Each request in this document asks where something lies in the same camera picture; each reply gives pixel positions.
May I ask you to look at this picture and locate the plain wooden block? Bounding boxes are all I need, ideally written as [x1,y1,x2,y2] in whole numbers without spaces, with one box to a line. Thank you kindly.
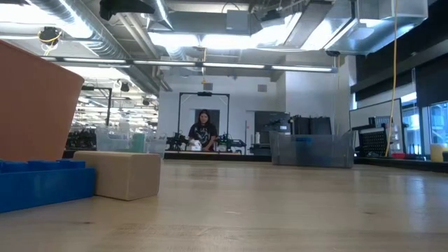
[72,150,162,202]

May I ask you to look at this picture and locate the black pegboard rack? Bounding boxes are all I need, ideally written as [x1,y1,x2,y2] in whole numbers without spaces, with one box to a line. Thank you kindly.
[357,126,388,157]

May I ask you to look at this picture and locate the orange plastic bin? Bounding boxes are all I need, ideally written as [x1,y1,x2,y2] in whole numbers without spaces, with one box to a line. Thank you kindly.
[0,39,85,162]

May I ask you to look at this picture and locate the person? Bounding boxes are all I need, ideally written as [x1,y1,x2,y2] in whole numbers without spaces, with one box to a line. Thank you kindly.
[188,108,219,152]

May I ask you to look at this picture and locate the clear plastic bin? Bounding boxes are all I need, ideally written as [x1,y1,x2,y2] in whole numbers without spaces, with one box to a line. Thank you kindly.
[94,125,168,155]

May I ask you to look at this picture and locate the round black ceiling device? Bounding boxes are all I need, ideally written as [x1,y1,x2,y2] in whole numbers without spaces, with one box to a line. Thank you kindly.
[37,25,64,47]

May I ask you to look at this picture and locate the long ceiling light strip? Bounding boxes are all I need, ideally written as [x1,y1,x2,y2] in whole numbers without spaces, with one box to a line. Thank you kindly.
[41,55,337,74]

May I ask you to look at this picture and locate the black gantry frame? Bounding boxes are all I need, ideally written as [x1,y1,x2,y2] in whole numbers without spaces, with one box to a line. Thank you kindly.
[178,91,231,152]

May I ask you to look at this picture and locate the blue toy brick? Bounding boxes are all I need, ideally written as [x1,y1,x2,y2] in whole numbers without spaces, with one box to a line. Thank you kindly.
[0,159,97,214]

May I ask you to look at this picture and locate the black cabinets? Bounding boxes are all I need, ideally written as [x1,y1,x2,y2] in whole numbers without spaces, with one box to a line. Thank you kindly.
[254,111,333,155]

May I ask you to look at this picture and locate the white board panel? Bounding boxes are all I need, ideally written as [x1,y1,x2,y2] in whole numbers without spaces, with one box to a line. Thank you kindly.
[349,98,403,141]

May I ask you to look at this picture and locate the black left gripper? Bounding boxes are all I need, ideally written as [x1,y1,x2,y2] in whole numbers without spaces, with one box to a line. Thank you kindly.
[99,0,155,21]

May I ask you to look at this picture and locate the grey plastic bin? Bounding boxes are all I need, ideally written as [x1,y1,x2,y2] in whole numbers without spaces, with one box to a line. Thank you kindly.
[269,130,355,169]

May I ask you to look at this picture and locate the yellow container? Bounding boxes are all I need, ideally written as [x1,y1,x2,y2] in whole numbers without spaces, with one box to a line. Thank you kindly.
[430,143,448,163]

